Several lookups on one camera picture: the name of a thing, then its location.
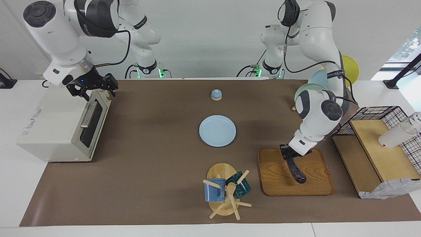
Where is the dark purple eggplant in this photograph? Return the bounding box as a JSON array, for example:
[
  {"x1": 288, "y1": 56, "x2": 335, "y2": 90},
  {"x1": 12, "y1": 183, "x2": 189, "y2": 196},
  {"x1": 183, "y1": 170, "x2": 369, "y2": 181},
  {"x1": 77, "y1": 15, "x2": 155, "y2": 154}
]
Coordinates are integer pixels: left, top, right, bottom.
[{"x1": 286, "y1": 158, "x2": 307, "y2": 184}]

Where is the glass oven door with handle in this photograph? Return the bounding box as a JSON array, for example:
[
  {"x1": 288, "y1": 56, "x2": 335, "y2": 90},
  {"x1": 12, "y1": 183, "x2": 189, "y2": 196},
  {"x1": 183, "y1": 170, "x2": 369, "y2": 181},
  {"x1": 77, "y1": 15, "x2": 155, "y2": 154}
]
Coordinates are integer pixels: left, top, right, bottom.
[{"x1": 79, "y1": 90, "x2": 111, "y2": 159}]

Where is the light blue serving plate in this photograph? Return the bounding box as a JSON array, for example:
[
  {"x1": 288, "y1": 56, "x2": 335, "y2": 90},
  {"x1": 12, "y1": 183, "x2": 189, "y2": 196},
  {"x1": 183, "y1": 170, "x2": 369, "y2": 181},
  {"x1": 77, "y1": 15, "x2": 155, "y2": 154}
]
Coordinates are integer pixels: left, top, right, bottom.
[{"x1": 199, "y1": 115, "x2": 236, "y2": 147}]

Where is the white toaster oven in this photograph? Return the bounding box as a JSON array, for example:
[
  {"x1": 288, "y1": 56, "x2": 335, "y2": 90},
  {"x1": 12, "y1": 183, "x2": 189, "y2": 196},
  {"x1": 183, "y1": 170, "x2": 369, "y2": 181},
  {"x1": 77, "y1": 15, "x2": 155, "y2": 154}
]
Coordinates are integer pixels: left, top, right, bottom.
[{"x1": 16, "y1": 86, "x2": 111, "y2": 162}]

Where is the wooden serving tray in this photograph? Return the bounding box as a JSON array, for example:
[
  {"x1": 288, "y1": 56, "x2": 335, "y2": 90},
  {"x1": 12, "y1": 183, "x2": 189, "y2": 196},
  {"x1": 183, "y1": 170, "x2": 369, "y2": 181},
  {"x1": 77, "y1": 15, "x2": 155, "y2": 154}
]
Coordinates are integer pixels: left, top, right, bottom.
[{"x1": 258, "y1": 148, "x2": 335, "y2": 197}]

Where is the dark green mug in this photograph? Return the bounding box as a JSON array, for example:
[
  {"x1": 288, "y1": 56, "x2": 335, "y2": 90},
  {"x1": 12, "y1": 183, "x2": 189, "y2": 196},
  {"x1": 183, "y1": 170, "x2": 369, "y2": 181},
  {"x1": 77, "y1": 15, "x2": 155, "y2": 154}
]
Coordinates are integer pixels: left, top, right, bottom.
[{"x1": 225, "y1": 171, "x2": 251, "y2": 199}]

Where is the mint green plate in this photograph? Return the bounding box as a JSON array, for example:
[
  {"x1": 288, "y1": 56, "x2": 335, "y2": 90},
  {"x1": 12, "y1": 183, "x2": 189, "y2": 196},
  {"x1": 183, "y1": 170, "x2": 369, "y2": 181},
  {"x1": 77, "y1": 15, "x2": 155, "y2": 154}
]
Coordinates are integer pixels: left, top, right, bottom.
[{"x1": 294, "y1": 83, "x2": 329, "y2": 103}]

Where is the wooden mug tree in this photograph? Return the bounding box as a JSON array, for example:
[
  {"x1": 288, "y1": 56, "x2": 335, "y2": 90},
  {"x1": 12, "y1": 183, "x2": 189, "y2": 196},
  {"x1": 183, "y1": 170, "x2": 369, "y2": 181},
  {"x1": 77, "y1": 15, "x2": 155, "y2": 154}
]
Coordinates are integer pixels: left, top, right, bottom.
[{"x1": 203, "y1": 163, "x2": 252, "y2": 220}]

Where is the pale blue racked plate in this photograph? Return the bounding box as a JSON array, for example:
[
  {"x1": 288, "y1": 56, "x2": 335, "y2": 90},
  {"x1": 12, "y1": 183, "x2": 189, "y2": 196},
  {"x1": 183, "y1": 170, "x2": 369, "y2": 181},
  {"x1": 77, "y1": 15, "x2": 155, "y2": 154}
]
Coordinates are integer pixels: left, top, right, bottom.
[{"x1": 308, "y1": 69, "x2": 330, "y2": 87}]

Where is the blue mug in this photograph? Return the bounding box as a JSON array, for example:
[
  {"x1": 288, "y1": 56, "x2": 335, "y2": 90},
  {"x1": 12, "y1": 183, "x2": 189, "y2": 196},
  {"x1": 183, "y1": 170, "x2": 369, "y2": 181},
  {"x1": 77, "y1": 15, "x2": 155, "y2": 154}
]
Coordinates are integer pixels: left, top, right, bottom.
[{"x1": 204, "y1": 178, "x2": 226, "y2": 202}]

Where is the wooden stepped shelf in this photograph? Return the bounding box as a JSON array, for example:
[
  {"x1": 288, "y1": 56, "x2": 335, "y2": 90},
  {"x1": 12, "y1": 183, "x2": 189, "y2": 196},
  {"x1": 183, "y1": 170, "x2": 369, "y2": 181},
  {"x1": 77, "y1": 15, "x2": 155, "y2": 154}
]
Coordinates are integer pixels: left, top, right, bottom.
[{"x1": 332, "y1": 119, "x2": 421, "y2": 198}]

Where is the brown table mat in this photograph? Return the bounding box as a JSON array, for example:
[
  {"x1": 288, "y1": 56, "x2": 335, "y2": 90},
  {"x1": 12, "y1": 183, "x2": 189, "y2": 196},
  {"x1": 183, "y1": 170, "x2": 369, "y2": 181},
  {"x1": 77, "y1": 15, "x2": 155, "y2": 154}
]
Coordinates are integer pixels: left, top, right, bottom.
[{"x1": 19, "y1": 79, "x2": 421, "y2": 227}]

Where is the grey checked cloth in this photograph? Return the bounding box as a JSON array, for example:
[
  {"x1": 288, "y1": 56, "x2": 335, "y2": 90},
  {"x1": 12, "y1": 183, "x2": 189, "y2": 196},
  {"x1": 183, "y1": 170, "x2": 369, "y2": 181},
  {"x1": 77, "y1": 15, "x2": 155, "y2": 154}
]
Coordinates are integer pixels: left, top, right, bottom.
[{"x1": 359, "y1": 177, "x2": 421, "y2": 200}]

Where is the white cup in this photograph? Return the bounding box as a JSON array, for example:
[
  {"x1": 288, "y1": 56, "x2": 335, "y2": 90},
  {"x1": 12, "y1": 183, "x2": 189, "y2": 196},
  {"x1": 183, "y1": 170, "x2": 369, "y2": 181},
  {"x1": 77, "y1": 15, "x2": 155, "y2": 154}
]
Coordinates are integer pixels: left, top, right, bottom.
[{"x1": 378, "y1": 122, "x2": 415, "y2": 149}]

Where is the yellow plate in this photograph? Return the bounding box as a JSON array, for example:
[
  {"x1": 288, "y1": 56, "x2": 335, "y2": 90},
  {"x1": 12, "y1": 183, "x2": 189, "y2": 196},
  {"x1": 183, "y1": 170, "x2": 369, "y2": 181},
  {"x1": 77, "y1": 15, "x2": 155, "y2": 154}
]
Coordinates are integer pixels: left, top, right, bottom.
[{"x1": 340, "y1": 55, "x2": 359, "y2": 87}]

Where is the clear glass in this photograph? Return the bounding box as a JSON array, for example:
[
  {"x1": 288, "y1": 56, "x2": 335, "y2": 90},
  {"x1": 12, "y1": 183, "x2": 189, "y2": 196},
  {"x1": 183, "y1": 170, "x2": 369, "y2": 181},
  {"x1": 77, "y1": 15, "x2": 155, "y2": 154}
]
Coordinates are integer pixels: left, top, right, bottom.
[{"x1": 404, "y1": 112, "x2": 421, "y2": 134}]

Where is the black stand with bar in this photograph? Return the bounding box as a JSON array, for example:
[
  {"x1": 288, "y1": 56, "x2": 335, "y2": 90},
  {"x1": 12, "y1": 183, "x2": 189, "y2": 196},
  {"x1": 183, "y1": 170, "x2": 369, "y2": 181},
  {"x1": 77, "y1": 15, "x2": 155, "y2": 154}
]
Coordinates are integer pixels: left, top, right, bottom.
[{"x1": 383, "y1": 53, "x2": 421, "y2": 89}]

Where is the black right arm base cable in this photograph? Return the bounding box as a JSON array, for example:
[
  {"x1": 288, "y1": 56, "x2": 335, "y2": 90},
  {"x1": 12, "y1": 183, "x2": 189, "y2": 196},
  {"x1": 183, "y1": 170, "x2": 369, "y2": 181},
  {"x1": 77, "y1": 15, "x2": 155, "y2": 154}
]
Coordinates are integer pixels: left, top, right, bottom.
[{"x1": 124, "y1": 64, "x2": 139, "y2": 79}]

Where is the black arm base cable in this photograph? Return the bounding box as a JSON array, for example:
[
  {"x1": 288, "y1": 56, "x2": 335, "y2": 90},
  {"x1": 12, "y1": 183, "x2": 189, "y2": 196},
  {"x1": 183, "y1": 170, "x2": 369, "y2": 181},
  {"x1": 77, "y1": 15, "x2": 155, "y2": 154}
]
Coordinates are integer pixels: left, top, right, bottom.
[
  {"x1": 124, "y1": 64, "x2": 139, "y2": 79},
  {"x1": 236, "y1": 65, "x2": 254, "y2": 78}
]

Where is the black clamp mount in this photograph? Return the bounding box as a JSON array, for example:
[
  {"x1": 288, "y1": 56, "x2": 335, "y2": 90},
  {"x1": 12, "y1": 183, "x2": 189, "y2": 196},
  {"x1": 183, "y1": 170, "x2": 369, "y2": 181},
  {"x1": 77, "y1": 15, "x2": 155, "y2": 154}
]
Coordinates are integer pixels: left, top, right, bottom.
[{"x1": 0, "y1": 67, "x2": 17, "y2": 89}]

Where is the black left arm base cable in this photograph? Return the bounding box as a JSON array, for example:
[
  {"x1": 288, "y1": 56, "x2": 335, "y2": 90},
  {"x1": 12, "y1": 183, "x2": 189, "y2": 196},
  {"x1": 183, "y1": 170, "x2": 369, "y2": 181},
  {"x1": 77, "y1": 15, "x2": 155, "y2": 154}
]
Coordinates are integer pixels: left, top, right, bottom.
[{"x1": 236, "y1": 65, "x2": 254, "y2": 78}]

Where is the black wire basket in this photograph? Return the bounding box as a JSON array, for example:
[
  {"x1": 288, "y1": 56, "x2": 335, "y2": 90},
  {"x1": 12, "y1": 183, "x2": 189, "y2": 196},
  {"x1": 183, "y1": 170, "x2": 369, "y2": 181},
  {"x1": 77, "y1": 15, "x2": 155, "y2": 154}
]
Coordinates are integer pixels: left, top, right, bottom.
[{"x1": 331, "y1": 106, "x2": 421, "y2": 175}]

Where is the window with grey frame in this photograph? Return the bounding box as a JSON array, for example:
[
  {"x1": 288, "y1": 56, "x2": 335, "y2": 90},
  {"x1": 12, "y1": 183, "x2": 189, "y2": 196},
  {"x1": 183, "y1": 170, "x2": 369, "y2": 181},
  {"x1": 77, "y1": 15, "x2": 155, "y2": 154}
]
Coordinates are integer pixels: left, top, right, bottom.
[{"x1": 380, "y1": 25, "x2": 421, "y2": 71}]

